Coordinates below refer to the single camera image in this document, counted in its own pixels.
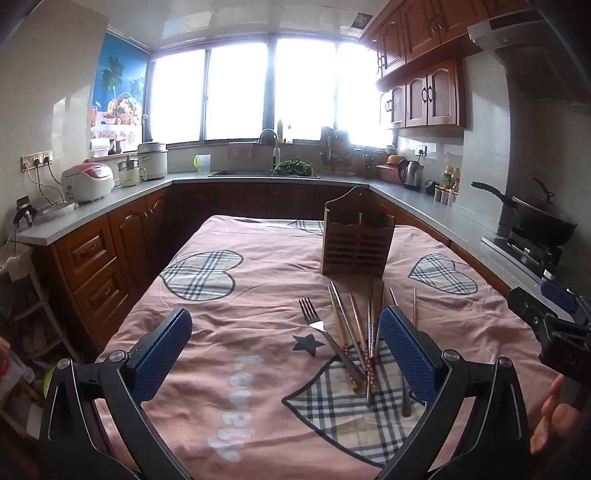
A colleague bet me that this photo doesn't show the person's right hand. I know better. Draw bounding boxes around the person's right hand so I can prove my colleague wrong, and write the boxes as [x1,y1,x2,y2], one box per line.
[530,373,588,456]

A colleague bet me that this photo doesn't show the white power cable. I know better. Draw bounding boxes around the white power cable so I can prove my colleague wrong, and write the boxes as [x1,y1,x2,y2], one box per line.
[25,162,66,205]

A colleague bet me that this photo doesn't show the silver metal fork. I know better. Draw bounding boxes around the silver metal fork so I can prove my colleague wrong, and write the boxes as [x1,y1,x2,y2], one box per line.
[298,298,366,385]

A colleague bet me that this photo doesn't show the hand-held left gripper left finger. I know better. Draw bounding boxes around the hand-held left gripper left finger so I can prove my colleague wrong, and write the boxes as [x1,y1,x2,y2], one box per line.
[38,308,194,480]

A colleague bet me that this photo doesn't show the large kitchen window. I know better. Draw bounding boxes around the large kitchen window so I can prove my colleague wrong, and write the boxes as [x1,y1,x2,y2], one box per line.
[147,39,398,148]

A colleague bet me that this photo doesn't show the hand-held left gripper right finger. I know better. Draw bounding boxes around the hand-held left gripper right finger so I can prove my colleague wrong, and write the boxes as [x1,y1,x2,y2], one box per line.
[376,305,532,480]

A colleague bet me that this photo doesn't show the wooden wall cabinets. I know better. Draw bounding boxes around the wooden wall cabinets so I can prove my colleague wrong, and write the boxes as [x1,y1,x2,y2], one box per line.
[362,0,532,132]

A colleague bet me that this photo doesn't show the small cream electric pot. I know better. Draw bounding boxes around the small cream electric pot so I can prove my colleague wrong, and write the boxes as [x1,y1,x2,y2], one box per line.
[115,156,149,188]

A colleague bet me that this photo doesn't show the black clamp device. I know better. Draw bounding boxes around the black clamp device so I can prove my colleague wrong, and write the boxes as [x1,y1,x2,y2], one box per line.
[14,196,38,228]

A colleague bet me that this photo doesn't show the pink plaid-heart bedsheet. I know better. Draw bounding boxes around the pink plaid-heart bedsheet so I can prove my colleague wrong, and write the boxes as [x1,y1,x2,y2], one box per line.
[95,215,561,480]

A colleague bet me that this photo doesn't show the silver metal spoon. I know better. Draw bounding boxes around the silver metal spoon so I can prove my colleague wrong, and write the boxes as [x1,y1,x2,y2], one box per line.
[400,369,413,418]

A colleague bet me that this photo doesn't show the large white rice cooker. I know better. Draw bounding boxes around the large white rice cooker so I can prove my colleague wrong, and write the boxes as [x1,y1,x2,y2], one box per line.
[137,142,169,181]

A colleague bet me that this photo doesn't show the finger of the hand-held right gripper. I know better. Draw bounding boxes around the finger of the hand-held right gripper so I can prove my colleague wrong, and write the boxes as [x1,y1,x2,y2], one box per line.
[541,280,591,320]
[507,287,555,336]

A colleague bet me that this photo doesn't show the black wok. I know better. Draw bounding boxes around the black wok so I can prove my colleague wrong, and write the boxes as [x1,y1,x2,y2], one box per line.
[471,174,579,245]

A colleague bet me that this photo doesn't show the white wall outlet strip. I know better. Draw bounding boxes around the white wall outlet strip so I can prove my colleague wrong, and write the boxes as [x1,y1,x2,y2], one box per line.
[21,151,54,172]

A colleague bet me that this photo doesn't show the green leafy vegetables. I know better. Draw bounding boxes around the green leafy vegetables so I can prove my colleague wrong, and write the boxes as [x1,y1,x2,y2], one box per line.
[271,159,315,177]

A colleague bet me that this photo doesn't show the wooden base cabinets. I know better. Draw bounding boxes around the wooden base cabinets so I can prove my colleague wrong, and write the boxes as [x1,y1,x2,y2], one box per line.
[51,178,509,352]

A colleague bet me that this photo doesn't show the chrome kitchen faucet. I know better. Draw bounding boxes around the chrome kitchen faucet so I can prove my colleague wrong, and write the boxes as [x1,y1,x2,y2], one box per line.
[259,128,280,169]

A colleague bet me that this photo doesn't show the white storage rack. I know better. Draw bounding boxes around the white storage rack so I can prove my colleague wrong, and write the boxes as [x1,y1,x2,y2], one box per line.
[0,251,70,365]

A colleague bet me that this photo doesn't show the black gas stove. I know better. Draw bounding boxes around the black gas stove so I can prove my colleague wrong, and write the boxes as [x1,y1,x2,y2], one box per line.
[482,226,564,282]

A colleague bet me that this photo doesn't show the kitchen sink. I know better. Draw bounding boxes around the kitchen sink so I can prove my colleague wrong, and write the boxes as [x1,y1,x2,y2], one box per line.
[208,170,320,178]

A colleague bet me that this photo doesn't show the wooden utensil holder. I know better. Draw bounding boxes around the wooden utensil holder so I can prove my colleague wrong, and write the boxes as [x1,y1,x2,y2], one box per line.
[321,186,396,280]

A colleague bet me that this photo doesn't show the metal dish rack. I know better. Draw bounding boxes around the metal dish rack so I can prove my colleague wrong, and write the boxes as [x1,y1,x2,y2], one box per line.
[320,126,365,178]

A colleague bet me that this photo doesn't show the steel electric kettle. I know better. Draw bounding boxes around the steel electric kettle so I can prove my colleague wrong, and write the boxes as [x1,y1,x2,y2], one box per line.
[398,159,424,191]

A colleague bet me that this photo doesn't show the grey range hood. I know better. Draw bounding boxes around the grey range hood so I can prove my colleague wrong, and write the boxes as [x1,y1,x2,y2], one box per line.
[467,9,591,114]

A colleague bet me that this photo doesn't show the tropical fruit poster blind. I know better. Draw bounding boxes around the tropical fruit poster blind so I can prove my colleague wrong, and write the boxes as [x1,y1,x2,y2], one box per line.
[90,32,149,141]

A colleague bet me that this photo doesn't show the white pink rice cooker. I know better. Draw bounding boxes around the white pink rice cooker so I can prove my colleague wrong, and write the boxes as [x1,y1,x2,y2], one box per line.
[61,161,115,204]

